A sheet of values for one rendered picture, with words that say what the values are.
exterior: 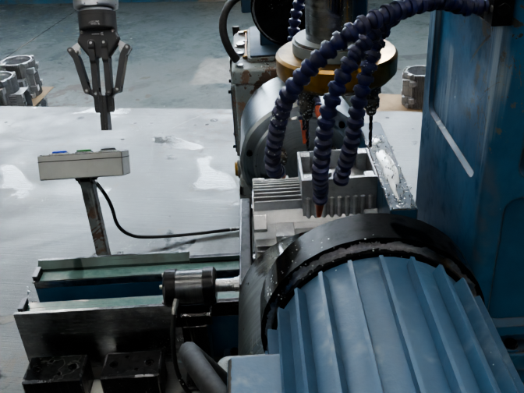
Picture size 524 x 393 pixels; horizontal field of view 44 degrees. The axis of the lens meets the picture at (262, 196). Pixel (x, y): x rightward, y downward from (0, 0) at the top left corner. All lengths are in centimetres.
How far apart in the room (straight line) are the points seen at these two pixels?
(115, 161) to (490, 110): 74
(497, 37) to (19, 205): 130
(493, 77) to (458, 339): 49
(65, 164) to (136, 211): 35
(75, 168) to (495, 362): 104
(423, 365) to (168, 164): 150
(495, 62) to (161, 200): 103
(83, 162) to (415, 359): 103
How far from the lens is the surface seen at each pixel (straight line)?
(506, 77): 86
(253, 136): 126
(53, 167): 135
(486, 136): 91
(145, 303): 116
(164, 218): 160
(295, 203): 105
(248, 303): 84
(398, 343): 42
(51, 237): 162
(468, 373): 42
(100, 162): 133
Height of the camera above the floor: 164
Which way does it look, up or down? 31 degrees down
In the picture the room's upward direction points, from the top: 4 degrees counter-clockwise
